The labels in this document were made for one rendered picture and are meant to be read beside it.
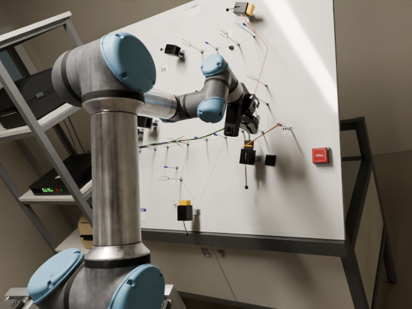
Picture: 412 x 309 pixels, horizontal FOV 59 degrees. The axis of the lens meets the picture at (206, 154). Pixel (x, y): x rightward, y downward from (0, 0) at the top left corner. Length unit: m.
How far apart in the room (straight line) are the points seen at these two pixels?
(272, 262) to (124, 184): 1.00
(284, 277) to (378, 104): 1.92
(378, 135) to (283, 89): 1.95
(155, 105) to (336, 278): 0.94
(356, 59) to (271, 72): 1.63
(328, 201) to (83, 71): 0.91
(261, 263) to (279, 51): 0.85
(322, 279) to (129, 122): 1.07
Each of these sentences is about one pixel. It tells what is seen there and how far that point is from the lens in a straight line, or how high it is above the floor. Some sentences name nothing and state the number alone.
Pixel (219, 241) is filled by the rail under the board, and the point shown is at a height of 0.83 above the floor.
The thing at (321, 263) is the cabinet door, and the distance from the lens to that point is 1.47.
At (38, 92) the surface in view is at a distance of 1.95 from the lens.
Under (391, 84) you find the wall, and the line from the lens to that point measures 3.12.
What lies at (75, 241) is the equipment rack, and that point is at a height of 0.66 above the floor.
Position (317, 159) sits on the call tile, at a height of 1.10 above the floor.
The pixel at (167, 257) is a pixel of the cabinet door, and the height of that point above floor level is 0.65.
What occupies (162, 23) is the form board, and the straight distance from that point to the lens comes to 1.87.
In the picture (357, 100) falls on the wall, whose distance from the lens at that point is 3.14.
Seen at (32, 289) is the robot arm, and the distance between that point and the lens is 0.77.
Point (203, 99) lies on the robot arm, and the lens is 1.02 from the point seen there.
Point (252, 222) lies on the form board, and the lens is 1.43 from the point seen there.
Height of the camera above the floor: 1.75
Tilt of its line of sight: 24 degrees down
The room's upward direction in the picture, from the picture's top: 23 degrees counter-clockwise
